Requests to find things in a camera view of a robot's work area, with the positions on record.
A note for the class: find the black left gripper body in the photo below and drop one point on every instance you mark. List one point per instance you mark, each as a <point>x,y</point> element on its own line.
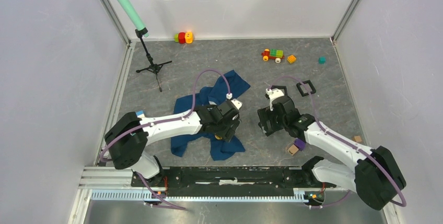
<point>224,130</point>

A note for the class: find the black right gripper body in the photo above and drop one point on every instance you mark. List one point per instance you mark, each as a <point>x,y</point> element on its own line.
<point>276,122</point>

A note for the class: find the blue Mickey Mouse t-shirt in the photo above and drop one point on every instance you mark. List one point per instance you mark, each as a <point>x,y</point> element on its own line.
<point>216,94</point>

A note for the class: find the black square frame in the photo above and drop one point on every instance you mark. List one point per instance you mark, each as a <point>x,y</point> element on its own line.
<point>282,88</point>
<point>306,88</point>

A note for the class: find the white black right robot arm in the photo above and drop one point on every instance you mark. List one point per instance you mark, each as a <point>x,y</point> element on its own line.
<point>372,173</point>

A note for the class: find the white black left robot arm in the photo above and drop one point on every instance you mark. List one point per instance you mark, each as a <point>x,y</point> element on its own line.
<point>127,139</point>

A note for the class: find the purple cube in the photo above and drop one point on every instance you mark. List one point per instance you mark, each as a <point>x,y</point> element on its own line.
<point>300,144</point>

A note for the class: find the tan wooden cube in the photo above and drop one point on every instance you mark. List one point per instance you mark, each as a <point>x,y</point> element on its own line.
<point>292,149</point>

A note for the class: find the orange toy brick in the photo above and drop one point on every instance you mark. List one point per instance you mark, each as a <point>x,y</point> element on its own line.
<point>291,59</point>

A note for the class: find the colourful toy block train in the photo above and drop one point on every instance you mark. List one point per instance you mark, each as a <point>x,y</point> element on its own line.
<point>273,54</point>

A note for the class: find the teal small cube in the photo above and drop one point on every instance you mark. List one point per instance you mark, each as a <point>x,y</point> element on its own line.
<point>322,60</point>

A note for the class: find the blue white block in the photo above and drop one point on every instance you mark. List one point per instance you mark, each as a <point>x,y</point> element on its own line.
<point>140,114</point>

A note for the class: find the black tripod microphone stand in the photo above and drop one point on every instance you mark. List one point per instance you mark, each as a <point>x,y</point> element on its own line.
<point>153,67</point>

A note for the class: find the red green orange toy blocks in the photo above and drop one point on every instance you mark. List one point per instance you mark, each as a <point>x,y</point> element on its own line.
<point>184,37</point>

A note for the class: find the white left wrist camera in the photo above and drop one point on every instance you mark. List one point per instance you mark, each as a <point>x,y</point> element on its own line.
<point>235,102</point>

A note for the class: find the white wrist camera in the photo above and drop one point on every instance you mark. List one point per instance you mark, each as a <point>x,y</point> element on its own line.
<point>273,94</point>
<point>235,102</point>

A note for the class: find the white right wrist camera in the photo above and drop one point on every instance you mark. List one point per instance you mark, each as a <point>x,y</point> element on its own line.
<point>273,94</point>

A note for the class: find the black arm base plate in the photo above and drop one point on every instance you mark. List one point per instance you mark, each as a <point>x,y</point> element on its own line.
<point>234,181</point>

